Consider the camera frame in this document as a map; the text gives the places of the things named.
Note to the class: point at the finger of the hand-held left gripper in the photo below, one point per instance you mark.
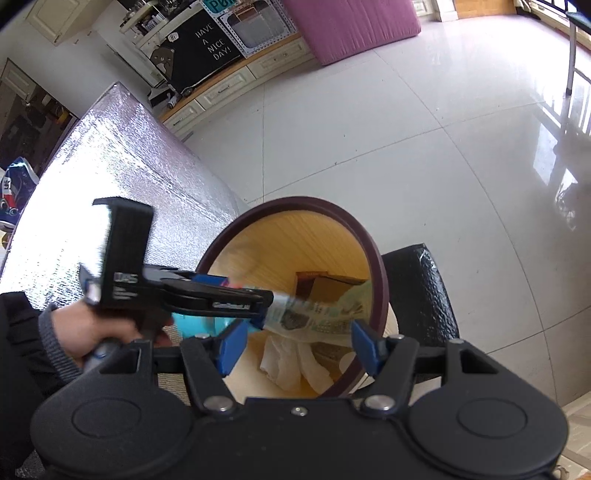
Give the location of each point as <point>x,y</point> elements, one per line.
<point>217,300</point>
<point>203,278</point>

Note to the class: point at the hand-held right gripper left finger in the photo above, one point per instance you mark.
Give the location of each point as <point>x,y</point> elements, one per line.
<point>231,346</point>

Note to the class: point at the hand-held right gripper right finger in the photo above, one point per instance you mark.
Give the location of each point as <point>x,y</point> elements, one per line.
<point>367,348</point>

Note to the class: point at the light blue plastic packet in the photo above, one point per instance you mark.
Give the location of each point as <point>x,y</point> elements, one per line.
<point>198,325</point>

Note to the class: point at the printed plastic wrapper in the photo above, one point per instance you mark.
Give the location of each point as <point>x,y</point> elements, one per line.
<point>318,316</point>

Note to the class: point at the white tissue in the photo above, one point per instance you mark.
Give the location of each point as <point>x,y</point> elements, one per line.
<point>295,364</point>

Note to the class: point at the brown cardboard box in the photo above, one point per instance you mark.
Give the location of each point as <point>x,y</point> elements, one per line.
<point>330,286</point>

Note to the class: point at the wood-pattern bin with brown rim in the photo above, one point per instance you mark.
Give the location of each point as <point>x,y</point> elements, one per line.
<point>286,240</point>

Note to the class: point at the person's left forearm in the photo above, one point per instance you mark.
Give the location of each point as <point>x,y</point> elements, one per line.
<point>23,369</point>

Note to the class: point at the person's left hand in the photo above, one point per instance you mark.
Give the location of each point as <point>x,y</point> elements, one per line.
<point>87,332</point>

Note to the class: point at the black padded stool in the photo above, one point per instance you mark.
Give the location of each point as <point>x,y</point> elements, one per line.
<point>418,295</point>

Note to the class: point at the silver foil insulation sheet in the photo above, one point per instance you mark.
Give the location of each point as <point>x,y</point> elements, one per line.
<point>115,184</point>

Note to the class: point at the blue and white toy car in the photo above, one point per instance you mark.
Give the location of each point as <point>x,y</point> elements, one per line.
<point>16,191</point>

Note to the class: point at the dark open shelf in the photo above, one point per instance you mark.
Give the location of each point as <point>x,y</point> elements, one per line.
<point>32,115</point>

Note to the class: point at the cream low cabinet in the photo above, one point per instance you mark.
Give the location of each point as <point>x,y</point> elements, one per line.
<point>235,83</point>

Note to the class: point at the black sign board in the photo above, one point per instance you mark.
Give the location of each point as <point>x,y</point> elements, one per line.
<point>198,46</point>

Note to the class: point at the purple mattress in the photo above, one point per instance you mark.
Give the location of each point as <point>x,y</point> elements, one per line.
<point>355,27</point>

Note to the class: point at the dark chair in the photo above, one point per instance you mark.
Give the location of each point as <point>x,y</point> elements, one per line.
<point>577,41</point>

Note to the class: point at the cream wall cabinet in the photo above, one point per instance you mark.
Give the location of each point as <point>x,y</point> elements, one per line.
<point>64,18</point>

